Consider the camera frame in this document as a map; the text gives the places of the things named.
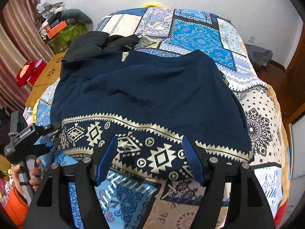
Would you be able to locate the person's left hand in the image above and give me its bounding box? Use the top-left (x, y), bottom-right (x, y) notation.
top-left (10, 156), bottom-right (43, 196)

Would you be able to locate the orange box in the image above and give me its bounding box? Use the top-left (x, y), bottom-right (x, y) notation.
top-left (47, 21), bottom-right (68, 39)

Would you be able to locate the green storage box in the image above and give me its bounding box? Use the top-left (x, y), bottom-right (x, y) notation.
top-left (47, 23), bottom-right (87, 54)

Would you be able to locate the grey backpack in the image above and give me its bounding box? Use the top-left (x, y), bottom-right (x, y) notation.
top-left (245, 44), bottom-right (273, 72)

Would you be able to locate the wall power socket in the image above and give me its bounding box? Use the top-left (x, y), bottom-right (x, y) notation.
top-left (248, 36), bottom-right (255, 43)

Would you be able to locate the striped pink curtain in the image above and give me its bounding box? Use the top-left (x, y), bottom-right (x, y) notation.
top-left (1, 0), bottom-right (53, 111)

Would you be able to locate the white wardrobe sliding door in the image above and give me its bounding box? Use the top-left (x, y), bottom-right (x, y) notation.
top-left (290, 115), bottom-right (305, 179)

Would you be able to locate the pile of clutter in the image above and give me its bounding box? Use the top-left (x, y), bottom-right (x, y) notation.
top-left (36, 2), bottom-right (66, 40)

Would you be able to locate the wooden lap desk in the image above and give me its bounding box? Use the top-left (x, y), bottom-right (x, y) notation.
top-left (25, 51), bottom-right (66, 107)

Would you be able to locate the red plush toy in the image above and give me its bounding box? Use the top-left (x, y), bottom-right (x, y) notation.
top-left (16, 59), bottom-right (47, 87)

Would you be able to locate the blue patchwork bedspread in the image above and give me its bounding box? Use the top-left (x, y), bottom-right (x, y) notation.
top-left (35, 7), bottom-right (290, 228)

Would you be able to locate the navy patterned hoodie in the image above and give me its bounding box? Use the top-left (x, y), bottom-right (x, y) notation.
top-left (50, 50), bottom-right (253, 180)

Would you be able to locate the black garment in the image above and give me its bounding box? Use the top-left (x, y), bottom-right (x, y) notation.
top-left (63, 31), bottom-right (140, 63)

